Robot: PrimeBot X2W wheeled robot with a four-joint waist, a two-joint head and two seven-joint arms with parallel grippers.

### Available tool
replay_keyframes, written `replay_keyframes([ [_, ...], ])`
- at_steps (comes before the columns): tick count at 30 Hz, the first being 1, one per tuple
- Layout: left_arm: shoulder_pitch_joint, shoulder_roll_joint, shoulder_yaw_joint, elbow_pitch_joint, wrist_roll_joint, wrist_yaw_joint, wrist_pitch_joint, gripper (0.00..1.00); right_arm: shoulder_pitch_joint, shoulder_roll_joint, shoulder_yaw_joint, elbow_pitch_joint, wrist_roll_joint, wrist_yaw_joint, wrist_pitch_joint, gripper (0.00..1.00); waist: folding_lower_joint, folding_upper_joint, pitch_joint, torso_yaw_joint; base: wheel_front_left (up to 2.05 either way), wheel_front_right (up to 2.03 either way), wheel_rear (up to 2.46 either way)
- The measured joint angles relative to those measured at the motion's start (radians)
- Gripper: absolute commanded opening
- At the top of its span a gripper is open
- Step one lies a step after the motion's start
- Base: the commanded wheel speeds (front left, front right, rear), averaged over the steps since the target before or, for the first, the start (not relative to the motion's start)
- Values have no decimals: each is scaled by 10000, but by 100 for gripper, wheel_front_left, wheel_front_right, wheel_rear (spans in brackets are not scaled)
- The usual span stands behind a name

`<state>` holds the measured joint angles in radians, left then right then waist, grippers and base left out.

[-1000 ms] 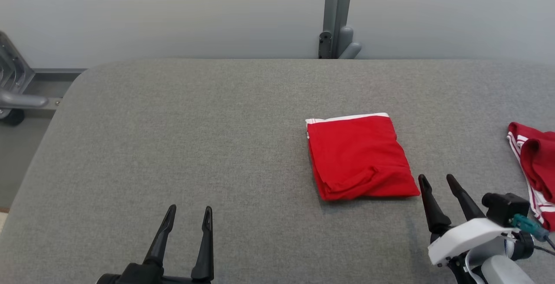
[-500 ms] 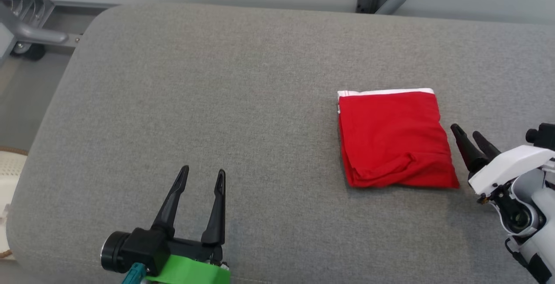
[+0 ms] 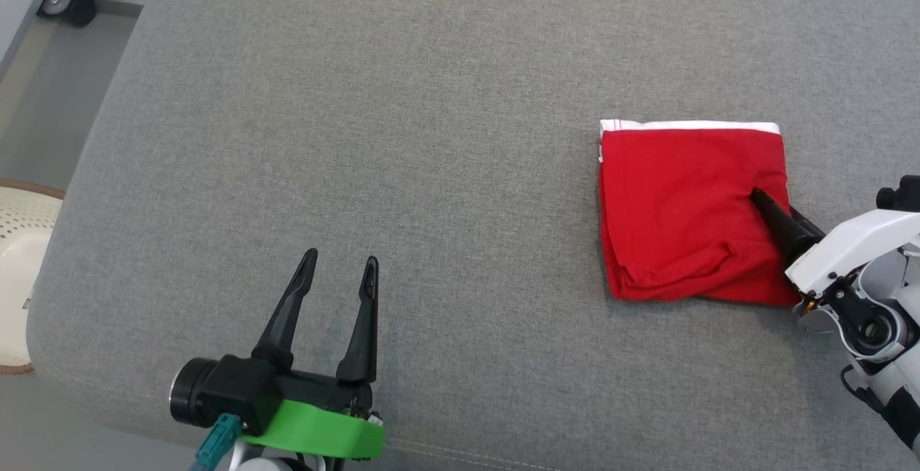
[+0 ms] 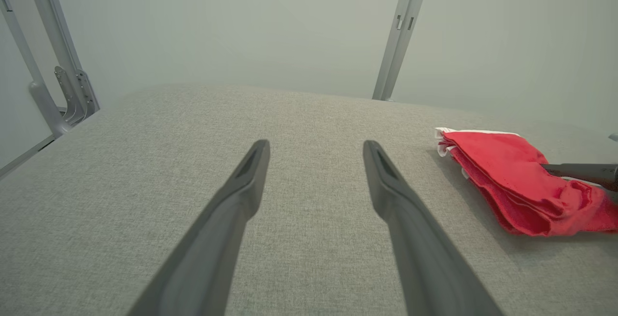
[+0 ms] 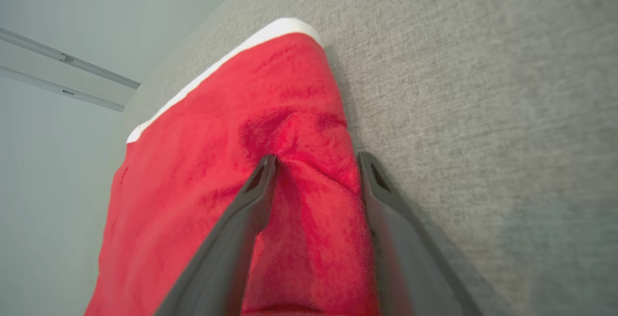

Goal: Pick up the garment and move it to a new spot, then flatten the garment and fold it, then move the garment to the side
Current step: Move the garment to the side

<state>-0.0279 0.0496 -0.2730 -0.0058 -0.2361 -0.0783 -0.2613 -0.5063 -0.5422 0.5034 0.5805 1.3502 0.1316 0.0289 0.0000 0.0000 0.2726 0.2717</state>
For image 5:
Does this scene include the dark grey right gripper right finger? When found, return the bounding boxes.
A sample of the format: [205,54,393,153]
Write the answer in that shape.
[360,152,483,316]

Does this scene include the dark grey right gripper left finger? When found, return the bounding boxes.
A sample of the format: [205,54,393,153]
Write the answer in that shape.
[154,154,279,316]

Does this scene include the red and white shorts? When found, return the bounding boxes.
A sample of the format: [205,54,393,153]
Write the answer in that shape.
[84,17,382,316]

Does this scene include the grey aluminium floor rail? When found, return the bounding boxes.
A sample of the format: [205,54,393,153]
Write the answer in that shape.
[0,65,125,113]

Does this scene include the white wall rail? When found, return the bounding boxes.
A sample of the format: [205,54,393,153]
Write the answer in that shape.
[0,27,141,90]

